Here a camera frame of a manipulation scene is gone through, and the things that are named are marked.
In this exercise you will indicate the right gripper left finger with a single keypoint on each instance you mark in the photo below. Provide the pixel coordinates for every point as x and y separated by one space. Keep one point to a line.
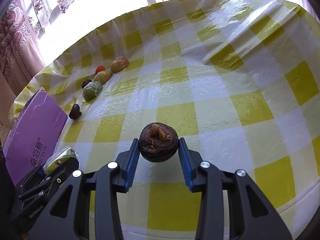
66 216

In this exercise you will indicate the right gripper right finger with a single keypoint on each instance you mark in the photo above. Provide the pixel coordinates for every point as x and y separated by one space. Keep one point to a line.
251 214

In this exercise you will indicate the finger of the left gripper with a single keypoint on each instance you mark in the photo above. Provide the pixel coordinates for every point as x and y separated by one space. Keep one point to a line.
37 180

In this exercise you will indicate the green fruit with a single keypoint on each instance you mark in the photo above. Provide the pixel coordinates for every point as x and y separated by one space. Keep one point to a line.
92 90
58 158

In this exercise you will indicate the dark chestnut lower left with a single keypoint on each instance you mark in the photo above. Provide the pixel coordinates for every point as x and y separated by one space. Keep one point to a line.
75 112

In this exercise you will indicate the purple cardboard box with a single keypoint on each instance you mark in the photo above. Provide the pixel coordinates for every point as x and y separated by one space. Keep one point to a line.
34 135

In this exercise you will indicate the pink floral curtain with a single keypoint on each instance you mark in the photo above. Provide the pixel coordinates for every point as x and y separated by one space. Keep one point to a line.
20 56

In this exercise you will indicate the yellow white checkered tablecloth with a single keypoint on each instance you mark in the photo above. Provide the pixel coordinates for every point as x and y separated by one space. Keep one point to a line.
237 79

